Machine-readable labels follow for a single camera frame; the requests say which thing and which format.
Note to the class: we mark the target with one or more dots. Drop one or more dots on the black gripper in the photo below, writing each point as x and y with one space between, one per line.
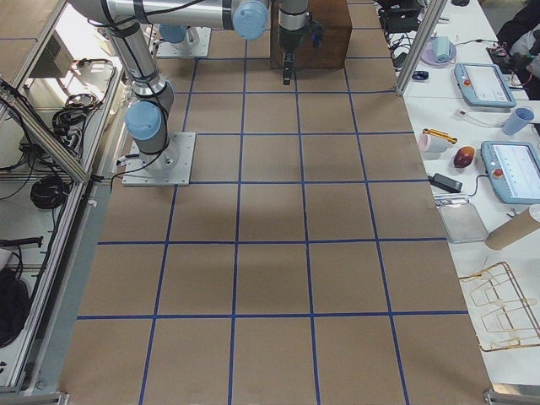
289 40

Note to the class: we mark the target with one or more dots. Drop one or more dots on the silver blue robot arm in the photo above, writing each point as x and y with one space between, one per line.
147 119
179 35

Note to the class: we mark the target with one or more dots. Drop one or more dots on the dark wooden drawer cabinet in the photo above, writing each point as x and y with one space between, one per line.
334 15

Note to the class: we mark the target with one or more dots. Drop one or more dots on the small blue black device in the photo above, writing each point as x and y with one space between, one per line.
420 76

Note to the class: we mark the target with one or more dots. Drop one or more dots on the purple plate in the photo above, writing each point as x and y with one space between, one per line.
430 57

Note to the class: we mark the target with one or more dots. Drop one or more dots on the teal cup on plate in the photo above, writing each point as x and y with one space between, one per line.
441 49

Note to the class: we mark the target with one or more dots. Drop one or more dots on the pink white mug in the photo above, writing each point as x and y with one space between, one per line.
428 143

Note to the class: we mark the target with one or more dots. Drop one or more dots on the gold metal bar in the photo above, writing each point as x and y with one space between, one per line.
440 134

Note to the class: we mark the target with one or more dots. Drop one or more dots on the upper blue teach pendant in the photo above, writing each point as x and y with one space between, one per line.
483 85

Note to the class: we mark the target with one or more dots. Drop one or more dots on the blue teach pendant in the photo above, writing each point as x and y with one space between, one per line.
483 85
513 171

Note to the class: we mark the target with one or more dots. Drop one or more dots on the black power adapter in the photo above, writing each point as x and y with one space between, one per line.
445 183

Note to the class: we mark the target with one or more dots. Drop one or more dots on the red mango fruit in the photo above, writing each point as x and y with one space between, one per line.
463 157

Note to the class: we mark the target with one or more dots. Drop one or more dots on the beige control box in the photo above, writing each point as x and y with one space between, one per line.
54 61

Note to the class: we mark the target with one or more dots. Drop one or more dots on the light blue plastic cup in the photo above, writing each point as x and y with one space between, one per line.
518 119

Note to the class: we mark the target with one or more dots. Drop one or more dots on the lower blue teach pendant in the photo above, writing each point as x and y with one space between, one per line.
513 171

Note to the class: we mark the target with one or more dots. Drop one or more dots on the brown cardboard tube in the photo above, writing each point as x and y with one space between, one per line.
514 229

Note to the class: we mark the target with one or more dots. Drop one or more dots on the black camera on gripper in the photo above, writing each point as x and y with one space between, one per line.
317 31

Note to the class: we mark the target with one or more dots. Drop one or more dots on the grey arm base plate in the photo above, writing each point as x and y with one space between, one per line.
166 50
172 167

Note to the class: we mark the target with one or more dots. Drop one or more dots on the aluminium frame post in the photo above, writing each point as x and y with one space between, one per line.
426 28

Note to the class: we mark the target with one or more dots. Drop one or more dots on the gold wire rack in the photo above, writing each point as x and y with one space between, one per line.
503 316

